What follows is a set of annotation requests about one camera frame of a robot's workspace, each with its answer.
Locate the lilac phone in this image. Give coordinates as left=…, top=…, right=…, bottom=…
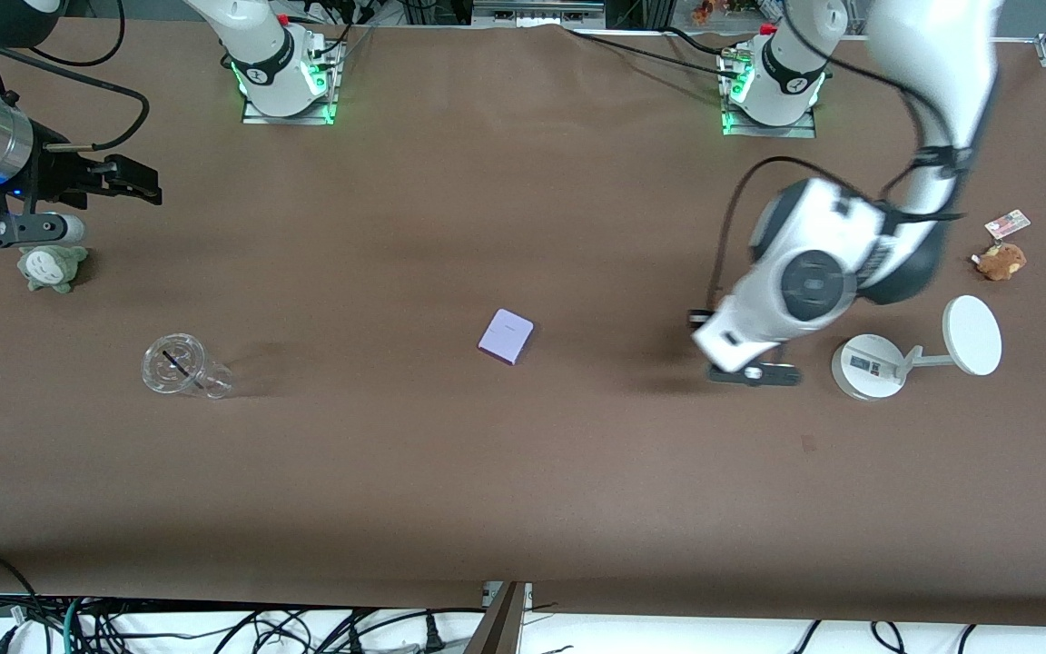
left=478, top=309, right=535, bottom=366

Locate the grey totoro plush toy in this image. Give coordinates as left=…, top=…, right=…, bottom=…
left=17, top=243, right=89, bottom=294

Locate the clear plastic cup with lid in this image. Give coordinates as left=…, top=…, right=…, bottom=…
left=141, top=332, right=236, bottom=401

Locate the black straw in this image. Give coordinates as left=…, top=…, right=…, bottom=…
left=163, top=350, right=206, bottom=391

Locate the brown table cover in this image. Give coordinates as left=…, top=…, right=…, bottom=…
left=0, top=18, right=1046, bottom=629

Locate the dark table support beam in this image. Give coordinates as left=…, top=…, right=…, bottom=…
left=463, top=581, right=531, bottom=654

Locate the white round-base stand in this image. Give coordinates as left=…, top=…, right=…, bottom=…
left=830, top=294, right=1003, bottom=402

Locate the brown plush toy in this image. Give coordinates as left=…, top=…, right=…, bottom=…
left=972, top=242, right=1029, bottom=282

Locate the small printed card tag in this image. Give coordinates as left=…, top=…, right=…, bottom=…
left=983, top=209, right=1032, bottom=241

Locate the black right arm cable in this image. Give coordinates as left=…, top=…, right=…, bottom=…
left=0, top=27, right=152, bottom=153

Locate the green floor cable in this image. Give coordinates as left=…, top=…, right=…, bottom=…
left=62, top=596, right=90, bottom=654

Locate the black cable on table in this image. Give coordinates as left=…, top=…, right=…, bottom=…
left=567, top=27, right=744, bottom=70

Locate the black plug cable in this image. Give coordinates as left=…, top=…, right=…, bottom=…
left=341, top=609, right=448, bottom=654

